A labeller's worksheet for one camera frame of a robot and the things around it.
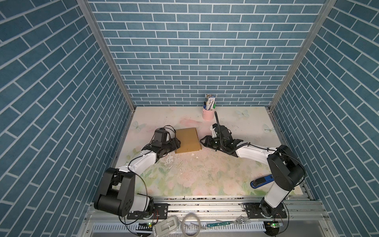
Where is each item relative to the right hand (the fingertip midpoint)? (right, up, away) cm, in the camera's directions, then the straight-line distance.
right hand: (200, 140), depth 89 cm
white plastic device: (-17, -38, -21) cm, 46 cm away
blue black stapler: (+32, -21, -11) cm, 40 cm away
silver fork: (+21, -37, -18) cm, 46 cm away
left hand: (-14, -2, +1) cm, 14 cm away
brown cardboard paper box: (-7, 0, 0) cm, 7 cm away
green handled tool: (+5, -38, -19) cm, 43 cm away
